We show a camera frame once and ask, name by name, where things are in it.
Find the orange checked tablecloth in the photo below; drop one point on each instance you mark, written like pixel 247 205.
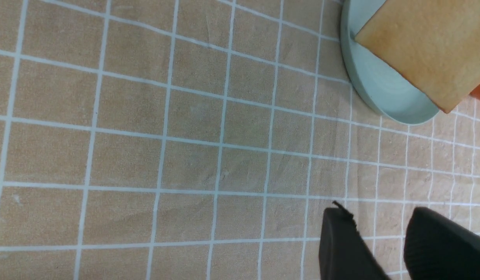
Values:
pixel 203 139

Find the light blue round plate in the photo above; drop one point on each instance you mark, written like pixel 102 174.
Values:
pixel 381 87

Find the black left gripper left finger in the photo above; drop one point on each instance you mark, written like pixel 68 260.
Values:
pixel 343 254

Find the toast slice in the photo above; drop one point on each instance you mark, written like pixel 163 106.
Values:
pixel 433 44

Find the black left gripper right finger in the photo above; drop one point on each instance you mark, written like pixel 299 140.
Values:
pixel 439 249

